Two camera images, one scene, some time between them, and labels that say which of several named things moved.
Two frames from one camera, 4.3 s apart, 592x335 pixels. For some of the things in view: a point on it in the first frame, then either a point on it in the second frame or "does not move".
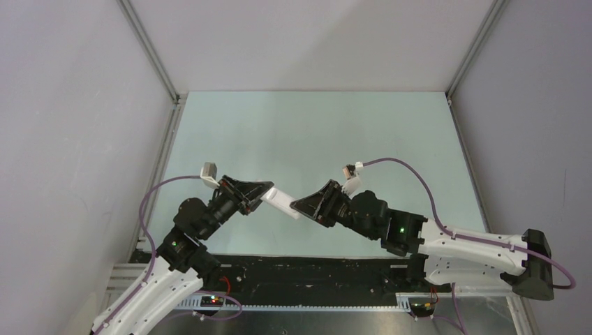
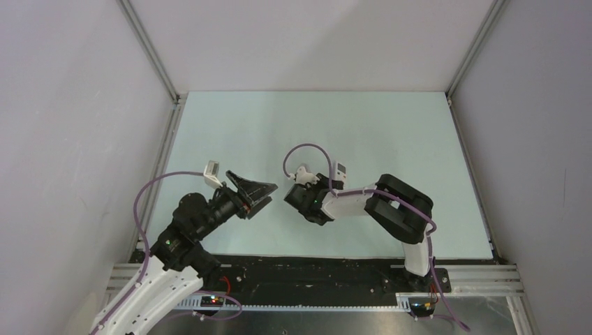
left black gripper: (246, 195) does not move
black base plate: (299, 276) does not move
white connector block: (281, 201) -> (338, 172)
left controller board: (213, 301) does not move
